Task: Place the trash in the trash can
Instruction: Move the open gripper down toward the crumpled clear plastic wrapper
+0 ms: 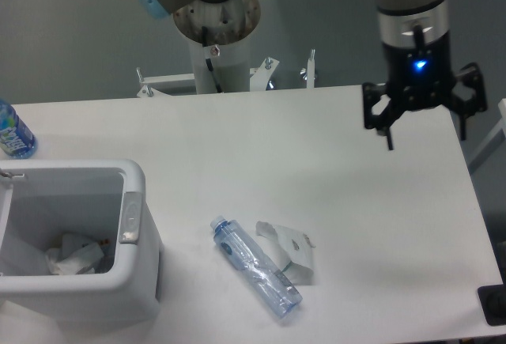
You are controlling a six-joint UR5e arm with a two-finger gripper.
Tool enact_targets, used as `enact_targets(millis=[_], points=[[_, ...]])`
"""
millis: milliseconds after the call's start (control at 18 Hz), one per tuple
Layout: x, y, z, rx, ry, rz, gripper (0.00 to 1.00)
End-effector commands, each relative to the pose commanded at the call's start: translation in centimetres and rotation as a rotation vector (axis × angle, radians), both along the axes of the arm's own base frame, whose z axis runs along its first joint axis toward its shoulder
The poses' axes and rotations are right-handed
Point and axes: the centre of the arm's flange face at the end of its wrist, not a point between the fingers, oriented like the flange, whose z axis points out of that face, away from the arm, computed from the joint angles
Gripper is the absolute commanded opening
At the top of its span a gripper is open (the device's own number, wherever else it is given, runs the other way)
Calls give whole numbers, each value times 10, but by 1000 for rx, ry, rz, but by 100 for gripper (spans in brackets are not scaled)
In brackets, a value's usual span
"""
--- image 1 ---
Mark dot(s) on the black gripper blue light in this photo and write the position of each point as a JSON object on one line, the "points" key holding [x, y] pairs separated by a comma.
{"points": [[423, 79]]}

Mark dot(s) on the white paper wrapper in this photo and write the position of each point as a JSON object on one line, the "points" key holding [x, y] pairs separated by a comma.
{"points": [[290, 249]]}

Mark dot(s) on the clear plastic bottle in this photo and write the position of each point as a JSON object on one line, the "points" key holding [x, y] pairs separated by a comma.
{"points": [[257, 268]]}

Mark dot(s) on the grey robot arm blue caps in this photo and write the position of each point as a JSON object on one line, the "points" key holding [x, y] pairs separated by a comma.
{"points": [[415, 36]]}

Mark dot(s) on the white plastic trash can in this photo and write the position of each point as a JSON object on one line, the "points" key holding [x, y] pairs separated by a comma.
{"points": [[104, 199]]}

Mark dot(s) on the white paper trash in can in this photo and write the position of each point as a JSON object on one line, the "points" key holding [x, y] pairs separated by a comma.
{"points": [[78, 254]]}

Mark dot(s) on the black object at table edge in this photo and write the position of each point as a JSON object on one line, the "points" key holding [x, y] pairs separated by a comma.
{"points": [[492, 298]]}

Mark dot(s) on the blue labelled water bottle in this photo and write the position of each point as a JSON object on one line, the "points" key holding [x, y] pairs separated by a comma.
{"points": [[17, 140]]}

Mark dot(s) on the white frame at right edge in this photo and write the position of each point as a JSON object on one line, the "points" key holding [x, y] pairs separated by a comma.
{"points": [[490, 143]]}

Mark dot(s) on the white table frame bracket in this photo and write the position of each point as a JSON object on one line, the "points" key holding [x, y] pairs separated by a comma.
{"points": [[261, 79]]}

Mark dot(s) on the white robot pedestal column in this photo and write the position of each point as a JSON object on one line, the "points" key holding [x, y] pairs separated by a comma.
{"points": [[218, 38]]}

